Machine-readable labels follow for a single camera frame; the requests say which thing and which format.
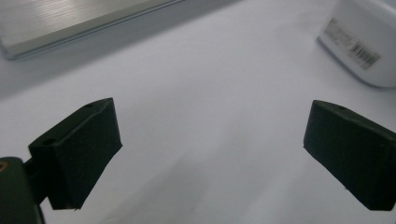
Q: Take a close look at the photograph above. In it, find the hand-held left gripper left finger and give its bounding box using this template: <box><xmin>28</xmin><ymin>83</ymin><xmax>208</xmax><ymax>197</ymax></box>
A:
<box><xmin>23</xmin><ymin>97</ymin><xmax>123</xmax><ymax>211</ymax></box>

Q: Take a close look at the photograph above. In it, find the white container with barcode label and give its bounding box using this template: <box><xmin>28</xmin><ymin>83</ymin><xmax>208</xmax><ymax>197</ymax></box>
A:
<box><xmin>317</xmin><ymin>0</ymin><xmax>396</xmax><ymax>89</ymax></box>

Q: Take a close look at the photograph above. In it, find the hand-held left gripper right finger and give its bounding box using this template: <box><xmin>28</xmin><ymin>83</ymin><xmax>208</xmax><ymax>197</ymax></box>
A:
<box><xmin>303</xmin><ymin>99</ymin><xmax>396</xmax><ymax>212</ymax></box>

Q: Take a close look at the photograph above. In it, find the brushed metal rail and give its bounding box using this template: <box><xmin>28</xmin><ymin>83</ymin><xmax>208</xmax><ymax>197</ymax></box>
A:
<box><xmin>0</xmin><ymin>0</ymin><xmax>188</xmax><ymax>61</ymax></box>

